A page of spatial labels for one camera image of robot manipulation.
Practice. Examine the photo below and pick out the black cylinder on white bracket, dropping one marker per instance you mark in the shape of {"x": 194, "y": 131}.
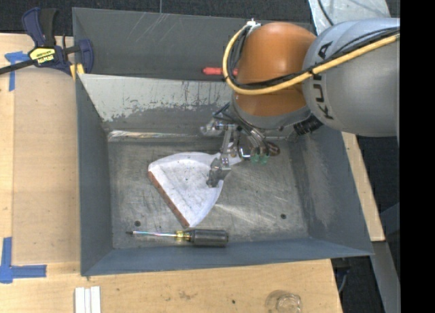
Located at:
{"x": 307, "y": 127}

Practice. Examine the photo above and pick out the small red stick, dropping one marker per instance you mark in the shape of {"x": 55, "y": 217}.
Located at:
{"x": 212, "y": 71}

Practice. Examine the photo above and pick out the white wedge with red-brown edge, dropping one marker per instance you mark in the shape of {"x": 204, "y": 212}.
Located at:
{"x": 187, "y": 182}

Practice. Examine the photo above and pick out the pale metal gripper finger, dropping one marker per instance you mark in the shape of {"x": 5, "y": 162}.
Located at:
{"x": 225, "y": 170}
{"x": 213, "y": 177}

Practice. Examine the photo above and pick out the grey metal bin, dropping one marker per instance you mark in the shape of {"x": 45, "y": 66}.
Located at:
{"x": 258, "y": 202}

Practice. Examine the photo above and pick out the clear glass cup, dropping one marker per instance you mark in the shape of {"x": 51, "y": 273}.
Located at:
{"x": 283, "y": 303}

